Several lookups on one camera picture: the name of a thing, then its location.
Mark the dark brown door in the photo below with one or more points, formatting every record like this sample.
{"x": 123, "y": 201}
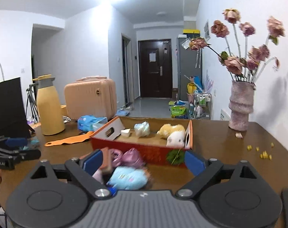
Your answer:
{"x": 155, "y": 76}

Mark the dried pink rose bouquet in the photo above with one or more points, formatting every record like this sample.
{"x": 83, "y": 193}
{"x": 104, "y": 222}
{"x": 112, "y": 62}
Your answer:
{"x": 234, "y": 64}

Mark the light blue fluffy scrunchie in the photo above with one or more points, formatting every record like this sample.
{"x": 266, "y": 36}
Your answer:
{"x": 128, "y": 178}

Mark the yellow plush toy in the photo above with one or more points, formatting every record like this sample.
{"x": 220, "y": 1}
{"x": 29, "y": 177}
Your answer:
{"x": 169, "y": 129}

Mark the metal cart with bottles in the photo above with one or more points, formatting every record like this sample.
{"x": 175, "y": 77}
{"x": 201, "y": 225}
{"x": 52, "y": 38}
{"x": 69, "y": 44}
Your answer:
{"x": 202, "y": 104}

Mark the orange cardboard flap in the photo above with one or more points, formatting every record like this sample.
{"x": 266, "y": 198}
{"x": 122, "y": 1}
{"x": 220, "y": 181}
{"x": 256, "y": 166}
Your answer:
{"x": 68, "y": 140}

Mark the scattered yellow bits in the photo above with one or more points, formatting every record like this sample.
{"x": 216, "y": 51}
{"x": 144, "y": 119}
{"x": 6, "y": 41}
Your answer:
{"x": 265, "y": 155}

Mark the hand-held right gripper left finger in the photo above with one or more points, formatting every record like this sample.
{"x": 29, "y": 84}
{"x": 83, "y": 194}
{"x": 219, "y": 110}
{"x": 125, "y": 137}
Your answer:
{"x": 94, "y": 162}

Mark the small blue soft item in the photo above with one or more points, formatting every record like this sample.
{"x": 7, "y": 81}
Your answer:
{"x": 112, "y": 191}

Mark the yellow black box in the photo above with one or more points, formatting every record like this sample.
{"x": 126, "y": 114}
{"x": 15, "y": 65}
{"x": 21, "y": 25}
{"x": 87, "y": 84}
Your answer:
{"x": 191, "y": 31}

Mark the grey refrigerator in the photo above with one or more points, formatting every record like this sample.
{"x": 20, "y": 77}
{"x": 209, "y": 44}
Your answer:
{"x": 189, "y": 64}

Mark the small white wedge block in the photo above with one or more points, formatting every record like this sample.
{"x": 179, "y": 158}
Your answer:
{"x": 126, "y": 132}

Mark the white plush toy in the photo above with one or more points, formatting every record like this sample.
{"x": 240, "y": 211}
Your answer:
{"x": 177, "y": 140}

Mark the pink satin cloth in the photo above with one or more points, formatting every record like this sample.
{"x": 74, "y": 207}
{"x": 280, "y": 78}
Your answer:
{"x": 129, "y": 158}

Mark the green plastic bag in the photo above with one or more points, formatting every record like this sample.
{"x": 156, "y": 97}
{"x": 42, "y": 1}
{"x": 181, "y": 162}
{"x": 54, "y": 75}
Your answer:
{"x": 178, "y": 112}

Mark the blue plastic packet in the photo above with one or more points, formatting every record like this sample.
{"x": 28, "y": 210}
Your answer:
{"x": 89, "y": 121}

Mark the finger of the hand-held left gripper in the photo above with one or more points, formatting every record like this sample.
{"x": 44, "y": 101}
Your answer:
{"x": 27, "y": 154}
{"x": 16, "y": 142}

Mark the white wall heater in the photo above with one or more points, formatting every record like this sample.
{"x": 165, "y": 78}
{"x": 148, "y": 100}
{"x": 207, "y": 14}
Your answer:
{"x": 225, "y": 115}

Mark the pink ribbed suitcase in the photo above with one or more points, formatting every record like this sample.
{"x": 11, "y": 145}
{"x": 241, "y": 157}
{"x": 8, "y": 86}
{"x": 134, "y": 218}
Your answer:
{"x": 89, "y": 97}

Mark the black tripod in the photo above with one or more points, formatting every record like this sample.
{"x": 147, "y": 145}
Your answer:
{"x": 30, "y": 104}

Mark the yellow thermos jug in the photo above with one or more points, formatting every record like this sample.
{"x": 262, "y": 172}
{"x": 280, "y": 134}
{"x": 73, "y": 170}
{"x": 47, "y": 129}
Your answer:
{"x": 49, "y": 109}

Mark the grey ribbed vase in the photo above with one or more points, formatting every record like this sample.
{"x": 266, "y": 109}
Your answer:
{"x": 241, "y": 106}

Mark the white green plush ball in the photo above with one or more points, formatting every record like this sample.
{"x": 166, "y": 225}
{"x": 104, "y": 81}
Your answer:
{"x": 142, "y": 129}

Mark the red cardboard box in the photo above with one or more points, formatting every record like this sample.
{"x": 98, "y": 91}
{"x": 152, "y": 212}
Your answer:
{"x": 134, "y": 152}

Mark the black paper bag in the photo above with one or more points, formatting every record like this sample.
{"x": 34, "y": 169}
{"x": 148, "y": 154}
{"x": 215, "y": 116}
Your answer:
{"x": 6, "y": 104}

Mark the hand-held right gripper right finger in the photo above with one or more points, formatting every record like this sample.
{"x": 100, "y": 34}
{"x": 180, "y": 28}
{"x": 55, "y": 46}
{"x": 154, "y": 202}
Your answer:
{"x": 193, "y": 163}

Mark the brown sponge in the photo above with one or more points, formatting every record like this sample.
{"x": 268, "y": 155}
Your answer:
{"x": 106, "y": 159}

